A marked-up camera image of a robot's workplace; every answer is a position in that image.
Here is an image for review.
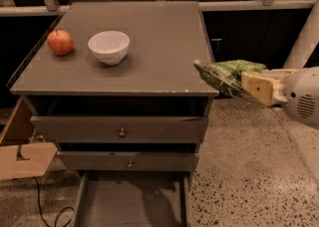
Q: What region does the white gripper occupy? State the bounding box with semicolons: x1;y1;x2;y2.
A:
241;67;319;129

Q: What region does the green jalapeno chip bag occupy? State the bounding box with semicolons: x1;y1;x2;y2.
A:
193;60;266;100

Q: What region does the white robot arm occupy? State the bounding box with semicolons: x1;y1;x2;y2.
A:
241;0;319;129

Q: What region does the grey drawer cabinet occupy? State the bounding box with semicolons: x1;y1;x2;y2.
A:
9;2;215;227

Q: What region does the grey bottom drawer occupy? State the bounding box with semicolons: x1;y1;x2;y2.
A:
71;171;191;227

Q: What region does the grey drawer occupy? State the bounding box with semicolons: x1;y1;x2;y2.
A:
58;151;198;172
71;171;191;227
31;116;208;143

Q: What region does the grey top drawer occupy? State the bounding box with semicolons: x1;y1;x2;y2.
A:
31;116;208;143

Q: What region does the grey middle drawer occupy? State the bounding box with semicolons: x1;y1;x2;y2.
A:
58;151;198;172

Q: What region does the white ceramic bowl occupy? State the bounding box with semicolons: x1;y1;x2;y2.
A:
88;31;130;65

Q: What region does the red apple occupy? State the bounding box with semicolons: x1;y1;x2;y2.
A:
47;30;74;56

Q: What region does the brown cardboard box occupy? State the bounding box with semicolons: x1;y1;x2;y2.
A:
0;99;57;180

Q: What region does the black cable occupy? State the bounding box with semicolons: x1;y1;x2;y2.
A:
32;175;75;227

